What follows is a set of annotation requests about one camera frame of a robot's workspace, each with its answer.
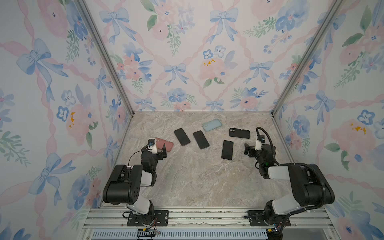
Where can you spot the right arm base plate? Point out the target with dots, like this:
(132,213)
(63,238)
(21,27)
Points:
(258,218)

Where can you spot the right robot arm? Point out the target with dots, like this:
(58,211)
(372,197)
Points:
(309,187)

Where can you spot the right corner aluminium post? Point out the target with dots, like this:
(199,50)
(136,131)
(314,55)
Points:
(312,47)

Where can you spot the pink phone case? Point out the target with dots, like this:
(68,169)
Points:
(161,143)

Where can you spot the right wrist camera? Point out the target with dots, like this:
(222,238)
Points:
(260,142)

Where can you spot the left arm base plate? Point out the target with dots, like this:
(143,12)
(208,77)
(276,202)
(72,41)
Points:
(158,218)

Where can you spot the blue-edged black phone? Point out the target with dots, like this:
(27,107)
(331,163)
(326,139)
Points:
(201,140)

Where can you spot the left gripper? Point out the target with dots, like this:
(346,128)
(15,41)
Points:
(160,153)

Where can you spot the light blue phone case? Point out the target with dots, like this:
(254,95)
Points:
(212,125)

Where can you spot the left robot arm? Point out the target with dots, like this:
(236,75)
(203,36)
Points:
(125,182)

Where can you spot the left corner aluminium post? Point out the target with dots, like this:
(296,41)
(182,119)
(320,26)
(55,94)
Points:
(95,34)

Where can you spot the black phone case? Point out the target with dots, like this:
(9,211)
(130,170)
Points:
(239,133)

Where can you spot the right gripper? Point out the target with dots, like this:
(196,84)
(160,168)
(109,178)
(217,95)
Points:
(251,150)

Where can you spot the corner aluminium post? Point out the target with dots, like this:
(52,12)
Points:
(312,47)
(95,34)

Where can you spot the purple-edged black phone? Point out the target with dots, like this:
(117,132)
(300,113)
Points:
(182,137)

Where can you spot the aluminium rail frame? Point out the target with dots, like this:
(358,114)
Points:
(179,223)

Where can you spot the grey-edged black phone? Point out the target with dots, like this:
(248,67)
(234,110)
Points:
(227,150)

